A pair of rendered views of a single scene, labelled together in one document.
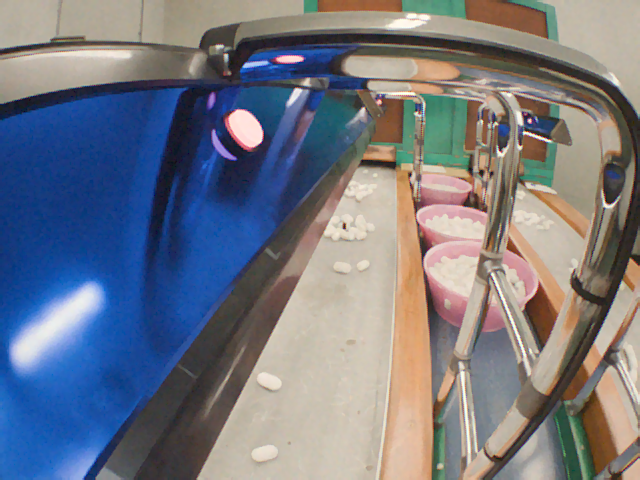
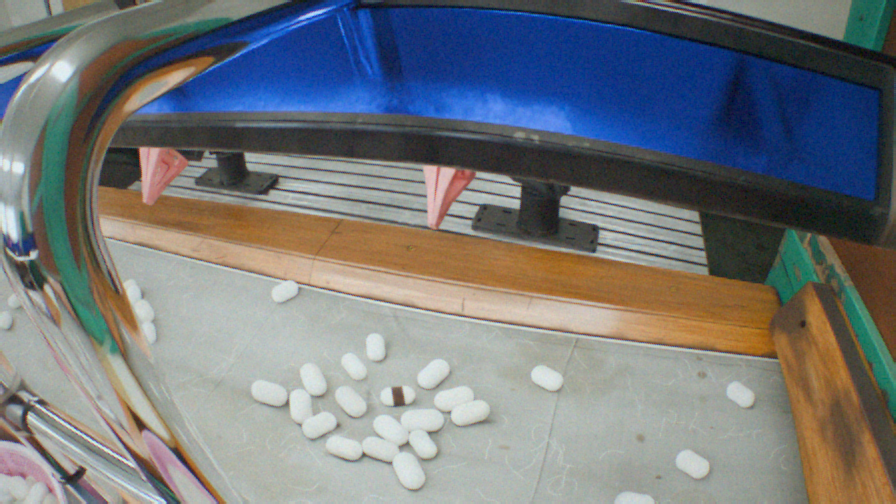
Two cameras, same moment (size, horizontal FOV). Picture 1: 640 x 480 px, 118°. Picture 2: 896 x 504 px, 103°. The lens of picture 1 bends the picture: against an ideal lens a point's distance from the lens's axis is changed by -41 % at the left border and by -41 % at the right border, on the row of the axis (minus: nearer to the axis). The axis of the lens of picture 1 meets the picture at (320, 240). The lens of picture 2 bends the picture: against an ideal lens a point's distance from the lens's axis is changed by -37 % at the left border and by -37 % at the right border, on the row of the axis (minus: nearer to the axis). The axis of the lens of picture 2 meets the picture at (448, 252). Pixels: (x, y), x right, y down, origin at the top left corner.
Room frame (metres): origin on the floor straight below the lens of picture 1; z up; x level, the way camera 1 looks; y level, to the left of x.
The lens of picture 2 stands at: (1.26, -0.42, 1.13)
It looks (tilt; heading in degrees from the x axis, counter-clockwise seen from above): 36 degrees down; 92
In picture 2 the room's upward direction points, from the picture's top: straight up
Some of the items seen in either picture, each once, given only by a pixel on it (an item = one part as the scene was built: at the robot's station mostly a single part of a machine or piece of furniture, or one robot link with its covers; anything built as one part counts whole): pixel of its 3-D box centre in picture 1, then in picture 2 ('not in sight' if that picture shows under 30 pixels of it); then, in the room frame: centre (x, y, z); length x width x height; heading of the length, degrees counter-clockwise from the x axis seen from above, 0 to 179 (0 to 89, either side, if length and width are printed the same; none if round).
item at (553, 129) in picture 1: (524, 121); not in sight; (1.02, -0.74, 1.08); 0.62 x 0.08 x 0.07; 167
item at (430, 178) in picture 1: (440, 192); not in sight; (1.25, -0.50, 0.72); 0.27 x 0.27 x 0.10
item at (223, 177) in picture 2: not in sight; (231, 164); (0.79, 0.44, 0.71); 0.20 x 0.07 x 0.08; 164
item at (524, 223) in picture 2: not in sight; (539, 208); (1.36, 0.28, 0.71); 0.20 x 0.07 x 0.08; 164
